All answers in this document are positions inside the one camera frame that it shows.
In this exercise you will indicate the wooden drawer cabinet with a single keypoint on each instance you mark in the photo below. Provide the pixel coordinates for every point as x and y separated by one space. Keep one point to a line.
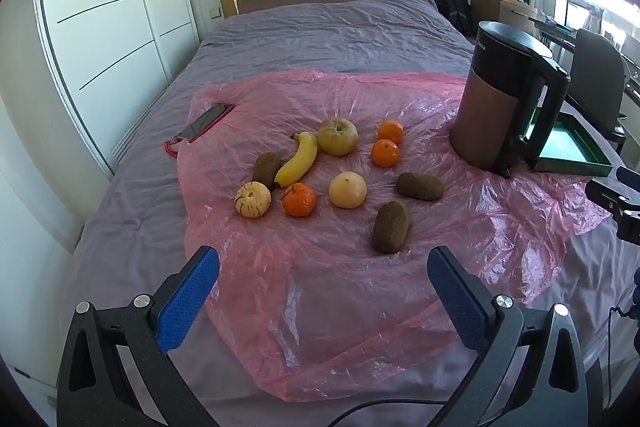
500 14

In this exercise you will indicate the copper and black kettle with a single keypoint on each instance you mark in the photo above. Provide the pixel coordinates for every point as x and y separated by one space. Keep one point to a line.
487 107

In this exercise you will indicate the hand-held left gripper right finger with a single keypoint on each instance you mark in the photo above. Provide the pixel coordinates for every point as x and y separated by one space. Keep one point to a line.
457 302

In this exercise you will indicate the desk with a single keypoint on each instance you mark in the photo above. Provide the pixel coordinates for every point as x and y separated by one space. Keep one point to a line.
552 32

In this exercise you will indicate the wall socket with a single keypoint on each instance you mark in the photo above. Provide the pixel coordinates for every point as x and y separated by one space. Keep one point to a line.
216 12

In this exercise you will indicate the pale yellow pear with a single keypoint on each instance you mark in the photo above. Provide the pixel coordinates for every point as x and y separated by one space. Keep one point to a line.
347 190

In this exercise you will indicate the green tray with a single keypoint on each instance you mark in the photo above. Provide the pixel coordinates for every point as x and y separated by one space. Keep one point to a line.
570 144

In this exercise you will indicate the pink plastic sheet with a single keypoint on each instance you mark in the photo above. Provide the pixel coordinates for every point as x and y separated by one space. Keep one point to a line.
340 297

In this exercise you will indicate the yellow banana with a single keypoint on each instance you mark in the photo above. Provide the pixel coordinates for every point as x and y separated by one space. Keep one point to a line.
300 159

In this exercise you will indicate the tangerine with stem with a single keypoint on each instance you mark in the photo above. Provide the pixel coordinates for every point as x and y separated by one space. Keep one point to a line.
299 201

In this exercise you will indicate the smartphone in red case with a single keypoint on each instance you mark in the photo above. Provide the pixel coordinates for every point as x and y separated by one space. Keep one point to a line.
207 122

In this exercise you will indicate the brown kiwi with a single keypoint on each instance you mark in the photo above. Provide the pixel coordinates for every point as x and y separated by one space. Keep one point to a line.
266 168
391 227
419 186

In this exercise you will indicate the white wardrobe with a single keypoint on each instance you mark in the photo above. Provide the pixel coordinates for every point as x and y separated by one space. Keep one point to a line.
110 22

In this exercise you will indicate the grey chair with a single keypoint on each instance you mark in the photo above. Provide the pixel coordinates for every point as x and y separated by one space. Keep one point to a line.
597 67

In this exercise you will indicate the green-yellow apple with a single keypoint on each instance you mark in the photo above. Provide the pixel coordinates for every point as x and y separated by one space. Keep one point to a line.
338 137

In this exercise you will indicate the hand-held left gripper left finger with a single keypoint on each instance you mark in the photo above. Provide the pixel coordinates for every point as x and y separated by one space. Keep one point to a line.
190 299

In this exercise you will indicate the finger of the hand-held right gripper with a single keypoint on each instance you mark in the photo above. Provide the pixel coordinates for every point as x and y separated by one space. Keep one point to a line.
612 202
631 177

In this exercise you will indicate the black backpack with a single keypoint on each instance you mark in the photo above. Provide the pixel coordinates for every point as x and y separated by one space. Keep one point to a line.
451 9

